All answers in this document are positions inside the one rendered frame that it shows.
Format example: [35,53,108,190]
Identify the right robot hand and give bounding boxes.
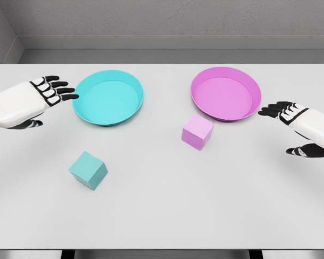
[258,101,324,158]

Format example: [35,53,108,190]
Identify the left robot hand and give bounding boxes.
[0,75,79,131]

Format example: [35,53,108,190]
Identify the cyan plate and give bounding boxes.
[71,70,145,127]

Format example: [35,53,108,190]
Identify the pink plate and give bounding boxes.
[190,66,262,123]

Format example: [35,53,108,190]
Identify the cyan block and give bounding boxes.
[68,151,109,192]

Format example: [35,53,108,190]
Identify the pink block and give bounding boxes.
[181,113,215,151]

